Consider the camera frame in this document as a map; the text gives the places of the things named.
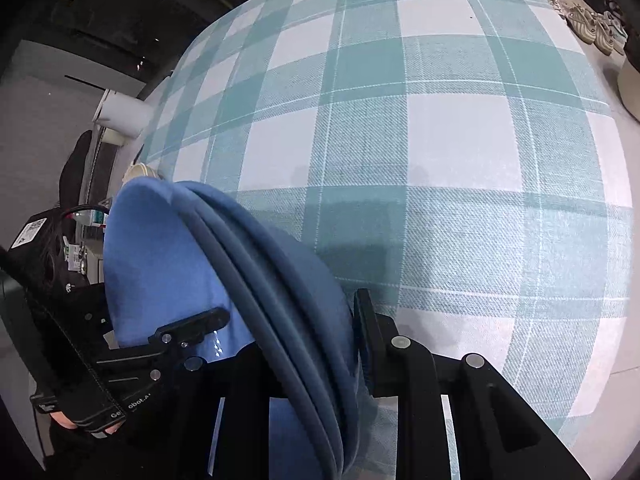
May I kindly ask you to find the white trash bin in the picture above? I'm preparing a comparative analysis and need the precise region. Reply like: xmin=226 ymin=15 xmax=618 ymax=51
xmin=617 ymin=58 xmax=640 ymax=122

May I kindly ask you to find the blue bowl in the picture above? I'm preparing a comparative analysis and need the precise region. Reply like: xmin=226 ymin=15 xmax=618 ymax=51
xmin=170 ymin=182 xmax=358 ymax=479
xmin=104 ymin=178 xmax=273 ymax=479

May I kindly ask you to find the person hand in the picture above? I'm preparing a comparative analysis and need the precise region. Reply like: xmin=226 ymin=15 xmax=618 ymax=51
xmin=49 ymin=408 xmax=126 ymax=441

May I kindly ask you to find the white kettle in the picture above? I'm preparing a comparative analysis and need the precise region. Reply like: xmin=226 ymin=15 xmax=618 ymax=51
xmin=92 ymin=89 xmax=154 ymax=139

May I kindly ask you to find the teal checked tablecloth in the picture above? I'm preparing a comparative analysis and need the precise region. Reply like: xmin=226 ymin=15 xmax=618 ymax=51
xmin=136 ymin=0 xmax=634 ymax=480

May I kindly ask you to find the cream plate stack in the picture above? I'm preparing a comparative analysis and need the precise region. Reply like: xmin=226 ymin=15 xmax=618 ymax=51
xmin=122 ymin=162 xmax=162 ymax=184

